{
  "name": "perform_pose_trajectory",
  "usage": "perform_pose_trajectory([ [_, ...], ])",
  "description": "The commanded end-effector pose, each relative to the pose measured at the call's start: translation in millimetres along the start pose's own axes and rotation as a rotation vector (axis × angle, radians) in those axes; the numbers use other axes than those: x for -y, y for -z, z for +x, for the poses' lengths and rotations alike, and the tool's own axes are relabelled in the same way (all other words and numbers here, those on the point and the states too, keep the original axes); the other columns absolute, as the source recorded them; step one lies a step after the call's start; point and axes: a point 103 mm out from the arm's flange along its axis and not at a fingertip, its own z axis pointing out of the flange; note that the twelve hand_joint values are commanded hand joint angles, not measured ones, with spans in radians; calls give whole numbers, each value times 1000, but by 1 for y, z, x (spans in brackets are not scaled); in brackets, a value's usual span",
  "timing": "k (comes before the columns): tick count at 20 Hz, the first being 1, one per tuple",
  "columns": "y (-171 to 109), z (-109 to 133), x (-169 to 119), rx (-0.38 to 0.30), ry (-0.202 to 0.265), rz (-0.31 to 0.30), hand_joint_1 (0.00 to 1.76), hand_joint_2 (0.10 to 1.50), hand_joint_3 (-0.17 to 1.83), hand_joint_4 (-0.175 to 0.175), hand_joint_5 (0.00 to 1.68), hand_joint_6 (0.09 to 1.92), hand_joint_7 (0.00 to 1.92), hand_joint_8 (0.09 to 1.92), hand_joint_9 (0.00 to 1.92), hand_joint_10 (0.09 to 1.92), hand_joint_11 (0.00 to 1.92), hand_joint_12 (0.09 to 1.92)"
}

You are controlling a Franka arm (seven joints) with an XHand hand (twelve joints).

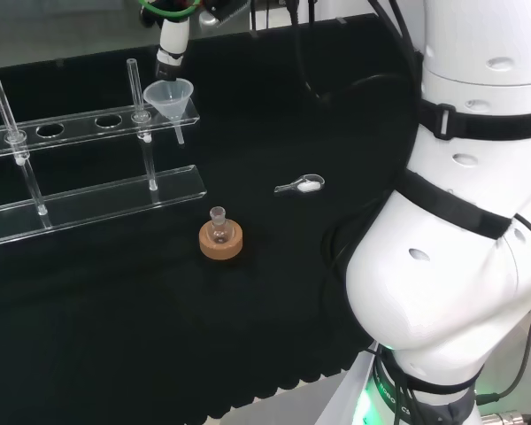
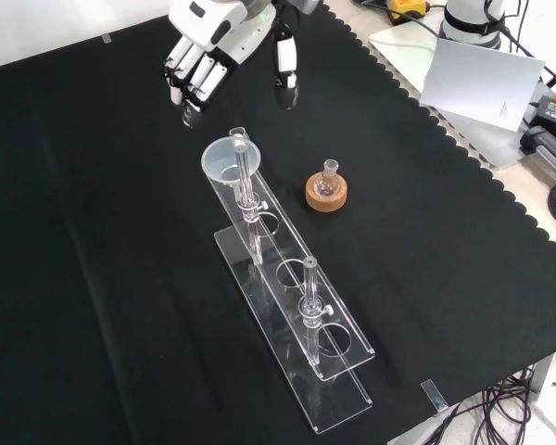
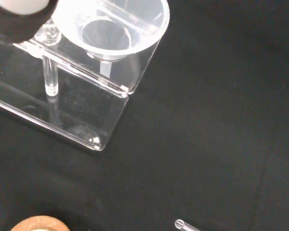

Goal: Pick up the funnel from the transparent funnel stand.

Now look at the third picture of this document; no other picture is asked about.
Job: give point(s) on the clear glass weighing funnel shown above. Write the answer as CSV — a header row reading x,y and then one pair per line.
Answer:
x,y
183,225

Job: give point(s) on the black bench cloth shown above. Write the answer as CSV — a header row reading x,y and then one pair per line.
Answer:
x,y
207,120

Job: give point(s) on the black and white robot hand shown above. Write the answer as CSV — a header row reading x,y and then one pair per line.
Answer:
x,y
17,24

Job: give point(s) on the clear acrylic funnel stand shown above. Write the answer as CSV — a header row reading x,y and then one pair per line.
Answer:
x,y
86,115

